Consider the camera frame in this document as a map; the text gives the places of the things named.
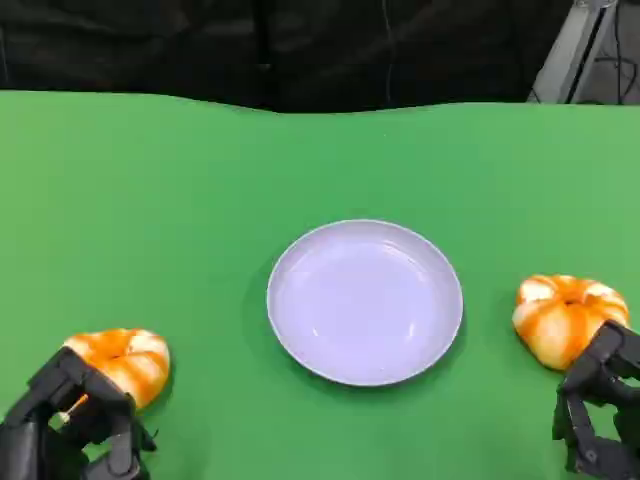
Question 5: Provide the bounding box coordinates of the green table cloth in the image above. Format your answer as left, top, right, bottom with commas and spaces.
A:
0, 89, 640, 480

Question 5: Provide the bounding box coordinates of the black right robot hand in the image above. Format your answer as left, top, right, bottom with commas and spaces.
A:
551, 319, 640, 476

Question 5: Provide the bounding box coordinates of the lilac plate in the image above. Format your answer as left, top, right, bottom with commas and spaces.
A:
266, 218, 465, 388

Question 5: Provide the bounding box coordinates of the black looped cable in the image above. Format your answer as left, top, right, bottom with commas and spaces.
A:
593, 0, 640, 105

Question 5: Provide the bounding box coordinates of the orange and white bread roll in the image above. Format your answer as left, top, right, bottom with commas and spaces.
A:
511, 273, 631, 372
63, 327, 173, 411

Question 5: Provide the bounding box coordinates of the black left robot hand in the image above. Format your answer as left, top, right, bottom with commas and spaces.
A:
0, 346, 157, 480

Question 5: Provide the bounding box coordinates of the aluminium frame profile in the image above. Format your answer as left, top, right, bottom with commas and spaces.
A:
527, 0, 640, 105

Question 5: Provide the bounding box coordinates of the black backdrop curtain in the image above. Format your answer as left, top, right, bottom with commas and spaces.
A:
0, 0, 576, 114

